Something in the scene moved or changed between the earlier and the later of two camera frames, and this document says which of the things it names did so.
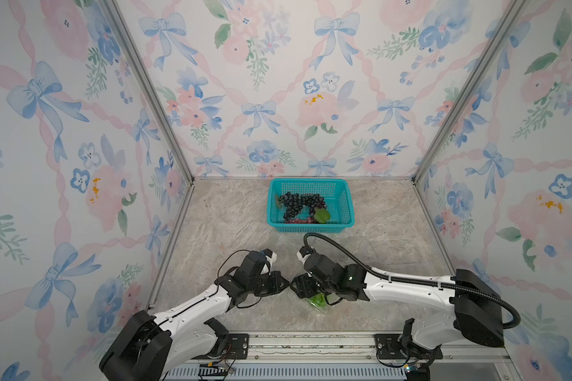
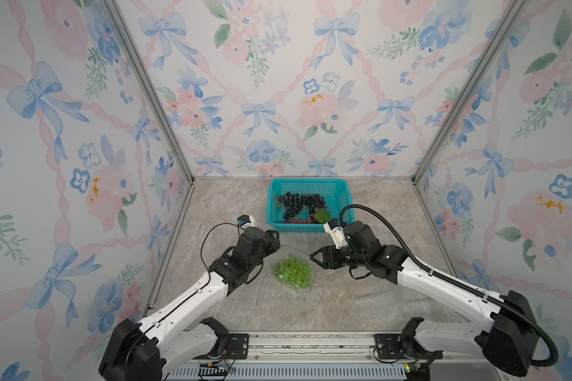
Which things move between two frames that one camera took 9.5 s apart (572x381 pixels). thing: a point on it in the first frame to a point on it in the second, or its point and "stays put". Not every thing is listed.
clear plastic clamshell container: [319, 302] to [294, 269]
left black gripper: [276, 286] to [272, 243]
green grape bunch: [319, 299] to [295, 271]
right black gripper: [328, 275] to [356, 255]
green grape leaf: [322, 215] stays put
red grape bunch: [299, 221] stays put
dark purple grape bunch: [295, 202] stays put
